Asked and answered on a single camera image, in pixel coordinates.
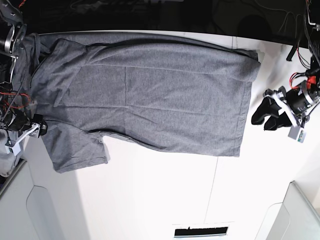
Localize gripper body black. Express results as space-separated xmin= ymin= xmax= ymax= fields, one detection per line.
xmin=0 ymin=109 xmax=32 ymax=132
xmin=286 ymin=79 xmax=320 ymax=116

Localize grey t-shirt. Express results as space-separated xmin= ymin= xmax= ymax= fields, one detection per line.
xmin=15 ymin=33 xmax=261 ymax=173

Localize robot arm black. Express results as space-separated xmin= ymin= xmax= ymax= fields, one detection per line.
xmin=0 ymin=0 xmax=48 ymax=150
xmin=251 ymin=0 xmax=320 ymax=131

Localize grey cloth pile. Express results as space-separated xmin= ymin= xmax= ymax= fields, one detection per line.
xmin=0 ymin=129 xmax=23 ymax=178

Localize left white bin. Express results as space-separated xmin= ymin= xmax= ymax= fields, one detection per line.
xmin=0 ymin=160 xmax=65 ymax=240

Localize white bin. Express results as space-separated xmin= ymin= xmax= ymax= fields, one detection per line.
xmin=0 ymin=160 xmax=65 ymax=240
xmin=255 ymin=181 xmax=320 ymax=240

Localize right white bin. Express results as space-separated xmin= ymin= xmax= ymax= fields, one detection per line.
xmin=255 ymin=181 xmax=320 ymax=240

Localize white cables on floor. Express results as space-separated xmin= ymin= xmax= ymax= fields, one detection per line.
xmin=259 ymin=0 xmax=308 ymax=41

